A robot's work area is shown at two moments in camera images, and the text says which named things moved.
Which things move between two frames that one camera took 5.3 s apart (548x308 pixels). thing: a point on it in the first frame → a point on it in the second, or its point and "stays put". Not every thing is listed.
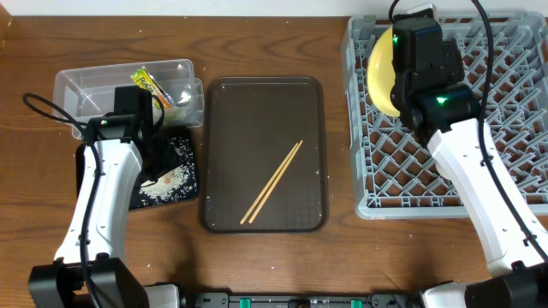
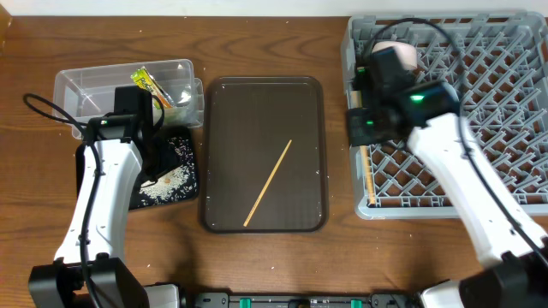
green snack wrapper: (144, 79) stays put
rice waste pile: (176, 183) stays put
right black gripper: (400, 103) → (357, 124)
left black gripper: (165, 165) stays put
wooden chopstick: (274, 182) → (368, 174)
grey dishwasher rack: (396, 175) stays put
